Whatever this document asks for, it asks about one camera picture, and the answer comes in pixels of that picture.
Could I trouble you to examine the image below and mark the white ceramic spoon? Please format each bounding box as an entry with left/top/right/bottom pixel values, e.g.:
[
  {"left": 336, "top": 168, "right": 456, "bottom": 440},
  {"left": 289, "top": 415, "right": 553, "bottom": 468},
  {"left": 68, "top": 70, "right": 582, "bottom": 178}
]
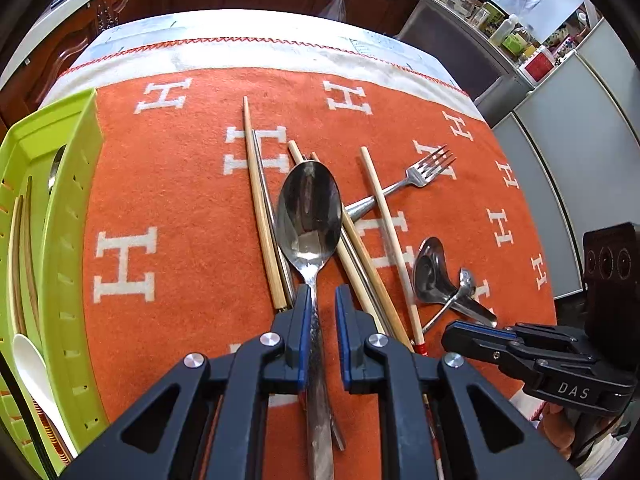
[{"left": 11, "top": 333, "right": 78, "bottom": 461}]

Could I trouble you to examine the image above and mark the steel fork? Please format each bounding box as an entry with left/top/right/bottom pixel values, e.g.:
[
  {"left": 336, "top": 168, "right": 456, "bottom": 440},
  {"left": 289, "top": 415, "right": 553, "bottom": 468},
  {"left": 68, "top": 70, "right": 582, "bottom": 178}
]
[{"left": 344, "top": 144, "right": 457, "bottom": 222}]

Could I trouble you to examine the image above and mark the grey kitchen appliance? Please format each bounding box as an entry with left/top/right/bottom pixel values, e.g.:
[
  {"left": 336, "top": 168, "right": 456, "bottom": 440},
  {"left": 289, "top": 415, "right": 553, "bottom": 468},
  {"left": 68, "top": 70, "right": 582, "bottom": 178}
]
[{"left": 397, "top": 0, "right": 533, "bottom": 106}]

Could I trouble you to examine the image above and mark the bamboo chopstick brown end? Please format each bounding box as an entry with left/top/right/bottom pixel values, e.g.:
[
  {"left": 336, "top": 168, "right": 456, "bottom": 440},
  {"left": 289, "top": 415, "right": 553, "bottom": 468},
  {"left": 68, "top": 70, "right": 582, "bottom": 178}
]
[{"left": 242, "top": 96, "right": 290, "bottom": 312}]

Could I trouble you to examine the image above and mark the green plastic utensil tray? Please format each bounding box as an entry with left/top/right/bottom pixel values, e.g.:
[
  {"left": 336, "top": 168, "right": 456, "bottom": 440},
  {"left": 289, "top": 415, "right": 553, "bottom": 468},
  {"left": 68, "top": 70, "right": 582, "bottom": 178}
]
[{"left": 0, "top": 87, "right": 110, "bottom": 478}]

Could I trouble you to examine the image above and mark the small steel spoon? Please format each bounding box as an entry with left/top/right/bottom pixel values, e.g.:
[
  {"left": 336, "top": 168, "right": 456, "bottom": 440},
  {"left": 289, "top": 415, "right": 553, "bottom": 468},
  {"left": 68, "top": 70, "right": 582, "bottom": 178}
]
[
  {"left": 48, "top": 144, "right": 68, "bottom": 195},
  {"left": 412, "top": 236, "right": 499, "bottom": 327}
]

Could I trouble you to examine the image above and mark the white plastic bag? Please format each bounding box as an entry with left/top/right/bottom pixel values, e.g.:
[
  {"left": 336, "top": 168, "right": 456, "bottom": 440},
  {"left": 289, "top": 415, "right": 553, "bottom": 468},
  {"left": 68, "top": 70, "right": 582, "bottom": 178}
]
[{"left": 319, "top": 0, "right": 349, "bottom": 22}]

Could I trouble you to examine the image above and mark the thin-handled steel spoon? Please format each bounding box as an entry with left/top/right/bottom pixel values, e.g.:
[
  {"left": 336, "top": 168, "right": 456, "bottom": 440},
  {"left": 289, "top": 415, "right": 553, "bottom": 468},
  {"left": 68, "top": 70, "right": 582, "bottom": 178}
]
[{"left": 421, "top": 297, "right": 456, "bottom": 335}]

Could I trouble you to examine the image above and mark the white plastic bottle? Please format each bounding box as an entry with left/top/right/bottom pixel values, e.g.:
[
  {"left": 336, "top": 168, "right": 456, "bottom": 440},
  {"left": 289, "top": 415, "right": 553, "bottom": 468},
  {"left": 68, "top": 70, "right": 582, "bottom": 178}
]
[{"left": 492, "top": 14, "right": 517, "bottom": 47}]

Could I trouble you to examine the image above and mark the red box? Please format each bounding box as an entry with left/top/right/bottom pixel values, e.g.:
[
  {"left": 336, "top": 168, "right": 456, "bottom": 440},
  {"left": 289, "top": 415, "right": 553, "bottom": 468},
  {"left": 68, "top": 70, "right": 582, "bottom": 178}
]
[{"left": 519, "top": 44, "right": 557, "bottom": 82}]

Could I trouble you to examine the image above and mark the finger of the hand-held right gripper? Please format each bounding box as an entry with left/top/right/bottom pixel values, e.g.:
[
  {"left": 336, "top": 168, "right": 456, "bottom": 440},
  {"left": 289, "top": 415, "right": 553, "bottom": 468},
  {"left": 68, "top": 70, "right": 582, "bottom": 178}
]
[{"left": 441, "top": 321, "right": 538, "bottom": 368}]

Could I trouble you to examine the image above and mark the orange patterned blanket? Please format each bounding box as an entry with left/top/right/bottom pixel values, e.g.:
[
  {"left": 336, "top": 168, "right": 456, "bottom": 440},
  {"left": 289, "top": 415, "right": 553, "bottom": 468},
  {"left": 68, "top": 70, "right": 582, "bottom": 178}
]
[{"left": 37, "top": 37, "right": 558, "bottom": 480}]

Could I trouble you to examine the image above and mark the person's right hand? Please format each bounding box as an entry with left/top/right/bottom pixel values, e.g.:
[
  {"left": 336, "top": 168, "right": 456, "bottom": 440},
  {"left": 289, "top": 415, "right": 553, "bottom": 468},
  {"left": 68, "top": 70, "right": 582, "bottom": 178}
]
[{"left": 542, "top": 404, "right": 574, "bottom": 455}]

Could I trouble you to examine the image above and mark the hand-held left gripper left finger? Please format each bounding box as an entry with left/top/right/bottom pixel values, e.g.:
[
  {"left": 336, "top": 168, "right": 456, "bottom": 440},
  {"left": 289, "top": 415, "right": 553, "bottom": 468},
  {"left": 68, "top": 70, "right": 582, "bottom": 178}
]
[{"left": 60, "top": 284, "right": 313, "bottom": 480}]

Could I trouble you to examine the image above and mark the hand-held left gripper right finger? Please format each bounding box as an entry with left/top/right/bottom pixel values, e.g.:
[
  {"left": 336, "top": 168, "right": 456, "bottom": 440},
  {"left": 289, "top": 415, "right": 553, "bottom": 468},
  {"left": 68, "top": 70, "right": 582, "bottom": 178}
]
[{"left": 334, "top": 284, "right": 581, "bottom": 480}]

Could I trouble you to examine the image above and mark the large steel spoon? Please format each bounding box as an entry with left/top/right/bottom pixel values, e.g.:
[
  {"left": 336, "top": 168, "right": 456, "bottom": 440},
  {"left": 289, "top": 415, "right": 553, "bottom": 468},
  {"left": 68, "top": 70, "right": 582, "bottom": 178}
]
[{"left": 276, "top": 159, "right": 343, "bottom": 480}]

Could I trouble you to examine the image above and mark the grey refrigerator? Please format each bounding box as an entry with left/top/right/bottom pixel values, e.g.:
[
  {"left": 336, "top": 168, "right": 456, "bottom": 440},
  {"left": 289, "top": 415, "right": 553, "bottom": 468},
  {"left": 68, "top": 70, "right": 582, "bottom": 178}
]
[{"left": 490, "top": 17, "right": 640, "bottom": 301}]

